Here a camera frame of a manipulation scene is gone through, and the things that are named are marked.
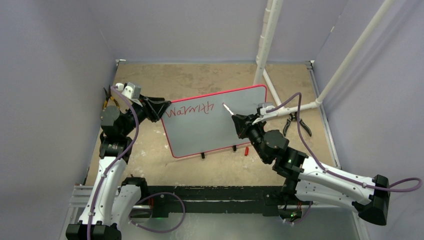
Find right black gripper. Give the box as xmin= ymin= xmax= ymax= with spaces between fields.
xmin=233 ymin=113 xmax=270 ymax=163

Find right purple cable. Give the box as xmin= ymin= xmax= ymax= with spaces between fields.
xmin=264 ymin=92 xmax=423 ymax=226

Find white red marker pen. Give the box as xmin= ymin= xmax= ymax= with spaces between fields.
xmin=222 ymin=103 xmax=234 ymax=116

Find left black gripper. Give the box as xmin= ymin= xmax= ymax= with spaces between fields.
xmin=120 ymin=94 xmax=170 ymax=136

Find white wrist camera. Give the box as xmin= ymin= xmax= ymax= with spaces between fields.
xmin=252 ymin=102 xmax=278 ymax=125
xmin=114 ymin=82 xmax=142 ymax=106

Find yellow handled pliers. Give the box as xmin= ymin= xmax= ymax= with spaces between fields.
xmin=102 ymin=86 xmax=120 ymax=109

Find aluminium frame rail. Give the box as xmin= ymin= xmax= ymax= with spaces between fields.
xmin=61 ymin=177 xmax=355 ymax=240

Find black handled pliers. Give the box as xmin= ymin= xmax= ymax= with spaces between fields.
xmin=282 ymin=111 xmax=313 ymax=138

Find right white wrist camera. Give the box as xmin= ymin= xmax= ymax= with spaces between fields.
xmin=252 ymin=102 xmax=278 ymax=125

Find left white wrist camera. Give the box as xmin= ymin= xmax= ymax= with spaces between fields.
xmin=114 ymin=82 xmax=142 ymax=106

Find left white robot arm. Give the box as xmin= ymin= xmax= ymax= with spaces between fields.
xmin=65 ymin=95 xmax=172 ymax=240

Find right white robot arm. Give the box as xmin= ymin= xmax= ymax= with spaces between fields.
xmin=231 ymin=114 xmax=390 ymax=226

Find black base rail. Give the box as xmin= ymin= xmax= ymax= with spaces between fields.
xmin=141 ymin=185 xmax=298 ymax=218

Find white pvc pipe frame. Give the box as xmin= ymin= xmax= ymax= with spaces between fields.
xmin=253 ymin=0 xmax=397 ymax=119

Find pink framed whiteboard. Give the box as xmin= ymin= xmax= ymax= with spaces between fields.
xmin=161 ymin=84 xmax=268 ymax=159

